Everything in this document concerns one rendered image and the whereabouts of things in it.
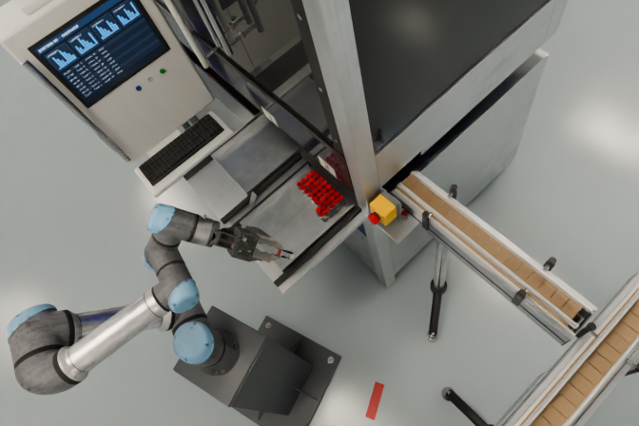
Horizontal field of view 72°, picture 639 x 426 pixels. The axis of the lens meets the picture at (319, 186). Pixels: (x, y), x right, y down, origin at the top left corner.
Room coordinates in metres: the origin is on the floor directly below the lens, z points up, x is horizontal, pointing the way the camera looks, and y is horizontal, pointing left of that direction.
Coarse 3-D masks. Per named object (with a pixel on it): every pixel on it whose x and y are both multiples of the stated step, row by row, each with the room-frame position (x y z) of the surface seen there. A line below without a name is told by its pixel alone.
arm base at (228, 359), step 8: (224, 336) 0.48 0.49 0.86; (232, 336) 0.48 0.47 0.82; (224, 344) 0.44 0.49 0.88; (232, 344) 0.45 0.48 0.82; (224, 352) 0.42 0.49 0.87; (232, 352) 0.43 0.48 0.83; (224, 360) 0.40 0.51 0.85; (232, 360) 0.40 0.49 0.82; (200, 368) 0.42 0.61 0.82; (208, 368) 0.40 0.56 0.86; (216, 368) 0.40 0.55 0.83; (224, 368) 0.39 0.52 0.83; (232, 368) 0.39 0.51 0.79; (216, 376) 0.38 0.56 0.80
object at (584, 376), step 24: (624, 288) 0.14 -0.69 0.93; (600, 312) 0.11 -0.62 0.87; (624, 312) 0.08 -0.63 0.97; (576, 336) 0.08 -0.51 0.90; (600, 336) 0.05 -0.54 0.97; (624, 336) 0.03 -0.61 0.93; (576, 360) 0.02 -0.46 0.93; (600, 360) 0.00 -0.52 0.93; (624, 360) -0.02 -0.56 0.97; (552, 384) -0.01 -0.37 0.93; (576, 384) -0.03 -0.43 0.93; (600, 384) -0.05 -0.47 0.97; (528, 408) -0.03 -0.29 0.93; (552, 408) -0.06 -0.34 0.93; (576, 408) -0.08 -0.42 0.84
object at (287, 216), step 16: (304, 176) 0.94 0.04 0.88; (288, 192) 0.90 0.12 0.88; (256, 208) 0.86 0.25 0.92; (272, 208) 0.86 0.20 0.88; (288, 208) 0.83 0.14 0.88; (304, 208) 0.80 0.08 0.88; (352, 208) 0.72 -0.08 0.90; (256, 224) 0.82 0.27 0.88; (272, 224) 0.79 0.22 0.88; (288, 224) 0.77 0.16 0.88; (304, 224) 0.74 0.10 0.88; (320, 224) 0.72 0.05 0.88; (336, 224) 0.69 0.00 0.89; (288, 240) 0.71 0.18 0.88; (304, 240) 0.69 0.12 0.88
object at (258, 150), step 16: (256, 128) 1.25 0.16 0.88; (272, 128) 1.22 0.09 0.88; (224, 144) 1.21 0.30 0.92; (240, 144) 1.21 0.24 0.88; (256, 144) 1.18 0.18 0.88; (272, 144) 1.15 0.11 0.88; (288, 144) 1.11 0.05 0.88; (224, 160) 1.16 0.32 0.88; (240, 160) 1.13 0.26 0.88; (256, 160) 1.10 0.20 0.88; (272, 160) 1.07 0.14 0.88; (288, 160) 1.02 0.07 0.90; (240, 176) 1.06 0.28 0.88; (256, 176) 1.03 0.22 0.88
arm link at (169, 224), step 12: (156, 204) 0.66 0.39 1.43; (156, 216) 0.63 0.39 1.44; (168, 216) 0.62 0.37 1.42; (180, 216) 0.62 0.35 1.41; (192, 216) 0.62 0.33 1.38; (156, 228) 0.61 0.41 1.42; (168, 228) 0.60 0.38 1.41; (180, 228) 0.60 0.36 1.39; (192, 228) 0.59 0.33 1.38; (168, 240) 0.59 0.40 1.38; (180, 240) 0.60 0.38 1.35
